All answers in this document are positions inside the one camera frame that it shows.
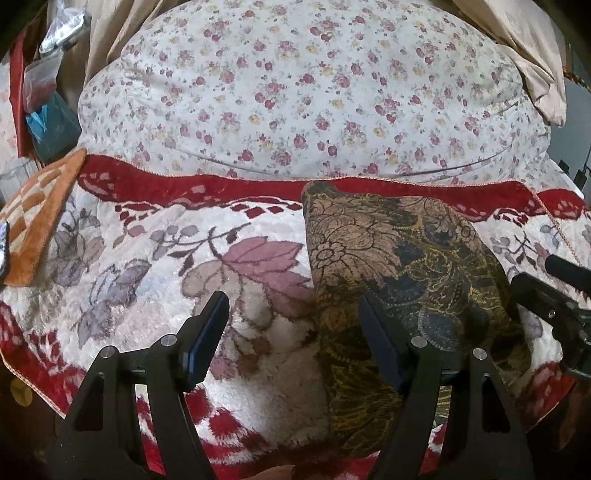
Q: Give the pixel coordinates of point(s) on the brown patterned cloth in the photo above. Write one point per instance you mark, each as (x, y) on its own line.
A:
(392, 240)

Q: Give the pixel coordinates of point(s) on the beige curtain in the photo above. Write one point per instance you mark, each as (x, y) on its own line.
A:
(106, 37)

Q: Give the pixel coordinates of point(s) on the red and white floral blanket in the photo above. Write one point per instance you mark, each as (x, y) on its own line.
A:
(138, 258)

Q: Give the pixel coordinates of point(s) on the clear plastic bag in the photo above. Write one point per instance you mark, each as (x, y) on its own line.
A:
(41, 83)

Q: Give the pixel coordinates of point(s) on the beige cloth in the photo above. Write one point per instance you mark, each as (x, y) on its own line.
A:
(531, 46)

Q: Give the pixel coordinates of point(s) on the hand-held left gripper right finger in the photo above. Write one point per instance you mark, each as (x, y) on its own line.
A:
(378, 341)

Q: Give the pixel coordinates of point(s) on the clear plastic container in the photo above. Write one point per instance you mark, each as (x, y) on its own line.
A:
(16, 180)

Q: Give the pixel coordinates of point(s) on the teal bag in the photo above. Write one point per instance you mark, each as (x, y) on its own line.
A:
(53, 129)

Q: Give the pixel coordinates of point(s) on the orange checked towel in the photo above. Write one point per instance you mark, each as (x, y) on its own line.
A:
(37, 221)

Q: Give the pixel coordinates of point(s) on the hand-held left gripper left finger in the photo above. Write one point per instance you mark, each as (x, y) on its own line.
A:
(210, 337)

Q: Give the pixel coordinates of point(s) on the red cloth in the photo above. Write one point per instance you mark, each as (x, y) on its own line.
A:
(18, 92)

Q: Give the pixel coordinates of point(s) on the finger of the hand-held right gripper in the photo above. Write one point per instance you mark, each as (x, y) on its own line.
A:
(538, 293)
(568, 274)

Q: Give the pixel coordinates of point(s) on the white floral quilt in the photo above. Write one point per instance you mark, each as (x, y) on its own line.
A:
(300, 92)

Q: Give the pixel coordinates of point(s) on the clear plastic packet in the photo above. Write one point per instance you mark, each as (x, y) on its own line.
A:
(60, 34)

